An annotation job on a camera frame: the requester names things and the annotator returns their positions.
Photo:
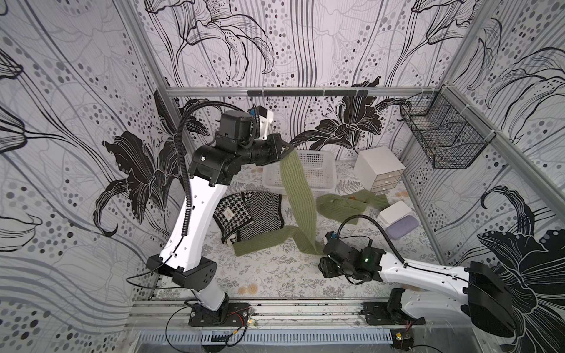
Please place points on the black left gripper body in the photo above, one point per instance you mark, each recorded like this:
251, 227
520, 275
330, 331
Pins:
255, 148

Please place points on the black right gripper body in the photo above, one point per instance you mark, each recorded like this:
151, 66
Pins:
329, 263

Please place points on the green knitted scarf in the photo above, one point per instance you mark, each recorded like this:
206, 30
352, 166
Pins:
305, 208

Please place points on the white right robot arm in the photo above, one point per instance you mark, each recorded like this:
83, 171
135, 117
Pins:
474, 293

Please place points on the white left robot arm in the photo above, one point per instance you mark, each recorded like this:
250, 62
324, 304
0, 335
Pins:
205, 182

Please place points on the white plastic laundry basket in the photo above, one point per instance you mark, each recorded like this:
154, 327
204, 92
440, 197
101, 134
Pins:
319, 170

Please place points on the black white patterned scarf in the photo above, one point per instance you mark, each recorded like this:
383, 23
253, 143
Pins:
242, 216

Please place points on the lavender flat pad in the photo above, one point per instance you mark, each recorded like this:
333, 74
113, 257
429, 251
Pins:
402, 227

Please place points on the white rectangular box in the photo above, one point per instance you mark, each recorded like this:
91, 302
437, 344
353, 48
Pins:
394, 213

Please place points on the white mini drawer cabinet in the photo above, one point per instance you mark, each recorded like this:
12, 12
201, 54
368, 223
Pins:
378, 169

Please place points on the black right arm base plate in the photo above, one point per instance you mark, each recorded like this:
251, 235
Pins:
388, 313

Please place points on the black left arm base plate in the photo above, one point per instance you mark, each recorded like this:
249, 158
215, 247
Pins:
230, 314

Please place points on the white slotted cable duct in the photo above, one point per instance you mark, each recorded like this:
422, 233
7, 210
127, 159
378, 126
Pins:
258, 337

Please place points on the black wire wall basket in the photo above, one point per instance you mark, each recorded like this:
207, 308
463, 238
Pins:
444, 130

